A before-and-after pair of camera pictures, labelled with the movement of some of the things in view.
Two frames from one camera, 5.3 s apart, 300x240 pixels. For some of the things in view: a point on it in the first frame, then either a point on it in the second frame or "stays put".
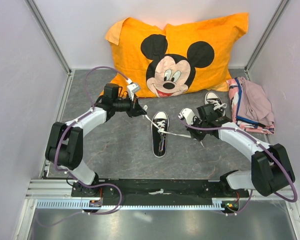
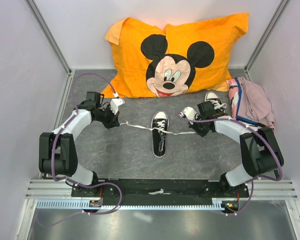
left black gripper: (135, 109) -> (113, 122)
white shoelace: (145, 109) -> (159, 127)
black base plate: (154, 189) stays put
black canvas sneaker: (159, 126) stays put
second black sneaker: (212, 98) stays put
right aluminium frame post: (282, 8) stays put
